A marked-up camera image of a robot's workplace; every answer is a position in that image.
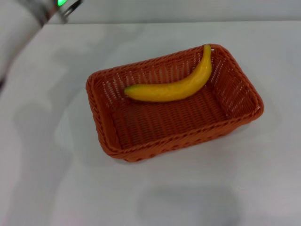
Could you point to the yellow banana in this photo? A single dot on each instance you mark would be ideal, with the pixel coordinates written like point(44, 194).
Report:
point(164, 93)

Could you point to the orange woven plastic basket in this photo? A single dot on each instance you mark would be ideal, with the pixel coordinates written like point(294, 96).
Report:
point(174, 124)

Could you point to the white silver robot left arm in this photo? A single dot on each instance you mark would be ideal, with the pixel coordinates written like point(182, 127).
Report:
point(16, 35)

